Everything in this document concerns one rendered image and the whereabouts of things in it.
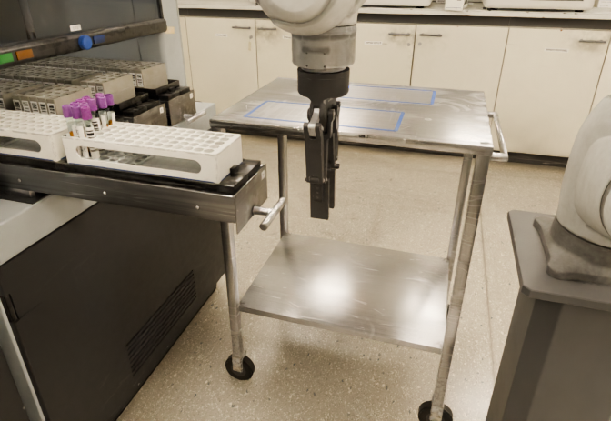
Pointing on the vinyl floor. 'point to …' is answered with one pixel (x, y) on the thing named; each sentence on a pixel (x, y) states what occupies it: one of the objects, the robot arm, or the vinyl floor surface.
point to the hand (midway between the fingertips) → (323, 194)
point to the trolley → (389, 281)
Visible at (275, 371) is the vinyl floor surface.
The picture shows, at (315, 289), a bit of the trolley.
